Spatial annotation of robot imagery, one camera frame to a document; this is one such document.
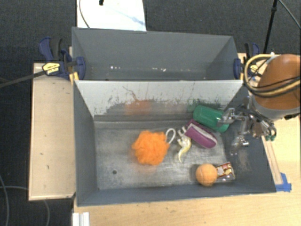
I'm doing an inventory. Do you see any white and yellow toy dinosaur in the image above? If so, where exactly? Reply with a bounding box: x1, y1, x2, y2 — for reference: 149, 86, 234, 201
176, 129, 192, 163

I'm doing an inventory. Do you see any orange mesh bath sponge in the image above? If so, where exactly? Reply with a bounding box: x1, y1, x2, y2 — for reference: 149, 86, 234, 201
131, 128, 176, 167

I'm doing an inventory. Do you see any purple and white pouch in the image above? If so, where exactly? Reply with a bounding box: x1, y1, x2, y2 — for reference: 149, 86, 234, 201
184, 119, 218, 149

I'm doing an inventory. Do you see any small red printed box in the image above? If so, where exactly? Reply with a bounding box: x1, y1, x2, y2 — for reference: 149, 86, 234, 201
215, 161, 236, 182

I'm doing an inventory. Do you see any green plastic cup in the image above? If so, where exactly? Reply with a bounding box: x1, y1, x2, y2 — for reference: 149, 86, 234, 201
192, 104, 230, 134

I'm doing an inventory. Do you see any pale wood board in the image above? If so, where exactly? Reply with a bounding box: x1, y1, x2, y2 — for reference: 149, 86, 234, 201
28, 63, 77, 202

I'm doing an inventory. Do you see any orange ball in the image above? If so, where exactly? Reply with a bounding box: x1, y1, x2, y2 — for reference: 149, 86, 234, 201
195, 163, 218, 187

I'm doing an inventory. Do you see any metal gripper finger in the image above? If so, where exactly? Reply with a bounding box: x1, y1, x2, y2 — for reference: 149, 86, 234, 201
216, 107, 238, 127
229, 135, 250, 156

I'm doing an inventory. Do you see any grey metal bin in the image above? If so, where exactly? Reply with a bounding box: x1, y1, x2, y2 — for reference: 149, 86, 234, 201
71, 26, 277, 207

